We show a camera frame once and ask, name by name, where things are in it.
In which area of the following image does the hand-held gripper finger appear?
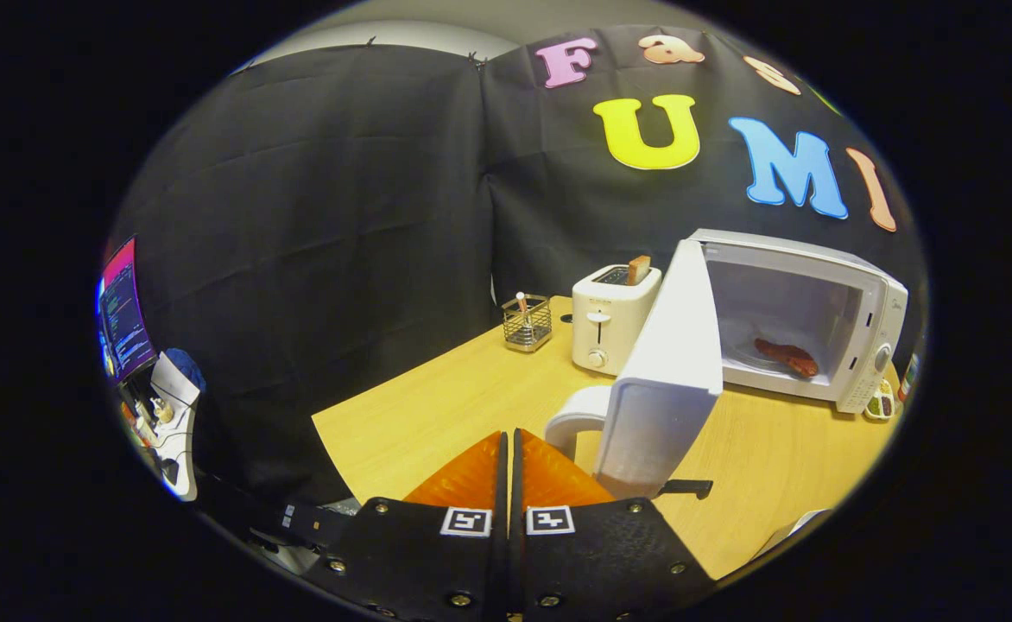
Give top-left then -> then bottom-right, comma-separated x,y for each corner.
303,430 -> 509,622
510,428 -> 718,622

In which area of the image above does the white toaster oven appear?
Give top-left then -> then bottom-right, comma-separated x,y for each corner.
545,228 -> 909,502

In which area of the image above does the red-brown meat piece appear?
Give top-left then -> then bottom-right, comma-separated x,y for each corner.
754,337 -> 820,379

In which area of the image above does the white toaster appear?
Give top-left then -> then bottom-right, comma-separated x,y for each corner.
571,263 -> 664,377

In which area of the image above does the white stand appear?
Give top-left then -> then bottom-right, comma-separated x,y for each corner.
122,352 -> 203,502

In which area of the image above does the blue cloth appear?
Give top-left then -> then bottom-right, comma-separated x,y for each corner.
165,347 -> 206,391

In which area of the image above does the black backdrop cloth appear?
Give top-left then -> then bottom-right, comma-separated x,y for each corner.
109,24 -> 926,506

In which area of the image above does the white divided dish with beans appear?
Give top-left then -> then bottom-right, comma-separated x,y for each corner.
864,380 -> 897,422

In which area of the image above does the clear plastic bottle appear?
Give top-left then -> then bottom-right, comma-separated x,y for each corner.
899,350 -> 923,403

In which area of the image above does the computer monitor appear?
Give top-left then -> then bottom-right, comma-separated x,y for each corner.
96,235 -> 160,385

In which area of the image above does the wire mesh basket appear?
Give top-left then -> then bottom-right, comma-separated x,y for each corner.
502,294 -> 553,353

